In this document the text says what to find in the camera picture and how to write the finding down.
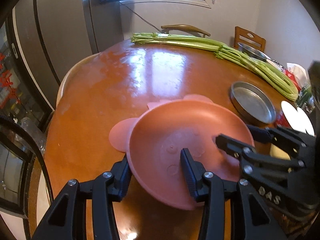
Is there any white instant noodle bowl left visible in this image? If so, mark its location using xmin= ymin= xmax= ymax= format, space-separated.
xmin=274 ymin=101 xmax=306 ymax=133

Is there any celery bunch front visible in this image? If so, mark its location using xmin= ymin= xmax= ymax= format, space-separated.
xmin=215 ymin=46 xmax=298 ymax=101

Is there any steel plate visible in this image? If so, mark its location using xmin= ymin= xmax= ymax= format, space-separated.
xmin=230 ymin=81 xmax=276 ymax=126

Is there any celery bunch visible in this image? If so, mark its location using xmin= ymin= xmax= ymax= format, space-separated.
xmin=130 ymin=33 xmax=229 ymax=52
xmin=215 ymin=46 xmax=298 ymax=101

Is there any grey refrigerator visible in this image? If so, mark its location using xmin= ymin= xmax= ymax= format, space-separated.
xmin=6 ymin=0 xmax=124 ymax=109

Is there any pink bear-shaped plate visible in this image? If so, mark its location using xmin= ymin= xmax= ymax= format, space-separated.
xmin=109 ymin=95 xmax=254 ymax=210

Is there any black cable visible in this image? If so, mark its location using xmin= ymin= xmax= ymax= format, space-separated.
xmin=119 ymin=0 xmax=163 ymax=34

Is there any white instant noodle bowl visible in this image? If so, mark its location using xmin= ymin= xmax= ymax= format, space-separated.
xmin=297 ymin=107 xmax=316 ymax=137
xmin=274 ymin=101 xmax=306 ymax=133

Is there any steel pot on table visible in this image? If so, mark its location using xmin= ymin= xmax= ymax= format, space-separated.
xmin=238 ymin=42 xmax=271 ymax=61

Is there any red and white plastic bag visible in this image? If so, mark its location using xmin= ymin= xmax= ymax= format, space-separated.
xmin=283 ymin=63 xmax=309 ymax=92

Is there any wooden chair with backrest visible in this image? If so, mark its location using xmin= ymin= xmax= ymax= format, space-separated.
xmin=233 ymin=26 xmax=266 ymax=52

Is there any white instant noodle bowl right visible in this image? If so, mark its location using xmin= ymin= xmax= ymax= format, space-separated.
xmin=297 ymin=107 xmax=316 ymax=137

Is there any celery bunch back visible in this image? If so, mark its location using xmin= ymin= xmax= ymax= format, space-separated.
xmin=130 ymin=33 xmax=229 ymax=52

